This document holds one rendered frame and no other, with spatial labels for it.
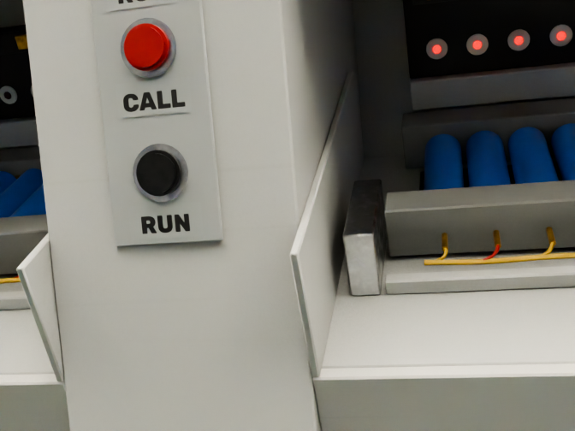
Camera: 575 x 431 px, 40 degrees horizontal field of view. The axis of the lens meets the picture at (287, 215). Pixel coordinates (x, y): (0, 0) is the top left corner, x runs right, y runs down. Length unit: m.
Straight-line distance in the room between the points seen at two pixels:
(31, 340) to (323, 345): 0.12
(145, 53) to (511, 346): 0.16
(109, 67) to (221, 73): 0.04
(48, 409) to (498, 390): 0.17
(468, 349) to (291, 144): 0.09
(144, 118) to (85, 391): 0.10
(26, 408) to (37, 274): 0.06
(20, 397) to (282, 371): 0.10
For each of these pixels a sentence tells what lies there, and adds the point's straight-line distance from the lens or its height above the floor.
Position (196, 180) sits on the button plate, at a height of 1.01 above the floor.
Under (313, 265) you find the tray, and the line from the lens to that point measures 0.27.
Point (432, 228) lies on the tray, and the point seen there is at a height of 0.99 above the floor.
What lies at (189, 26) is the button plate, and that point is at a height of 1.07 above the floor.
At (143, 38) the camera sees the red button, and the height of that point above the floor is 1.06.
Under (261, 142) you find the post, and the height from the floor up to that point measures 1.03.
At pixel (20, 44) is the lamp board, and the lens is 0.48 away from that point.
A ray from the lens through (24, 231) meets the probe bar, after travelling 0.38.
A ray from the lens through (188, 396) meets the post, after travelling 0.29.
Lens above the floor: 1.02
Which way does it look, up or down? 5 degrees down
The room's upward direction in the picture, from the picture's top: 5 degrees counter-clockwise
